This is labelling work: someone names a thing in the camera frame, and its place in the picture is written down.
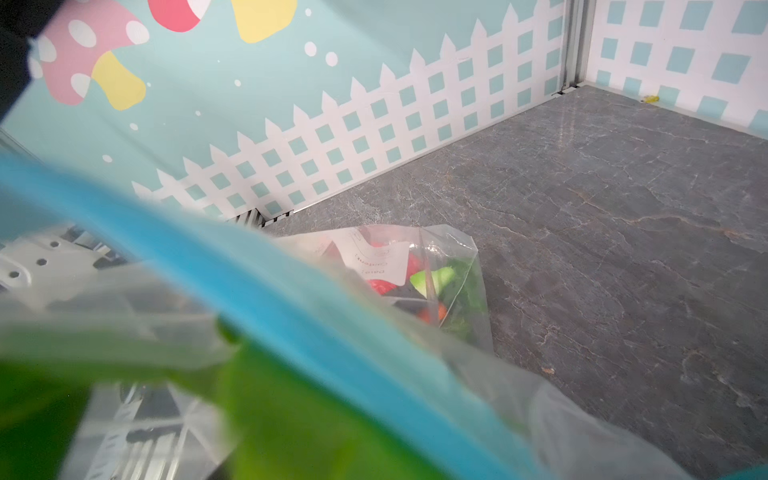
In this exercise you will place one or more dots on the red pepper toy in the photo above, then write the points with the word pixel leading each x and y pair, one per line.
pixel 382 286

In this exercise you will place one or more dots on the orange carrot toy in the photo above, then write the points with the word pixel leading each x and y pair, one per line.
pixel 433 315

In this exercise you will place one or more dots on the green leafy vegetable toy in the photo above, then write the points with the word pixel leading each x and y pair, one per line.
pixel 280 424

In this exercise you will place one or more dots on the clear zip top bag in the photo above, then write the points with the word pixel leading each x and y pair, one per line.
pixel 471 414

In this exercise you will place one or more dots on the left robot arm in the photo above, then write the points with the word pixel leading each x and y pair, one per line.
pixel 53 265

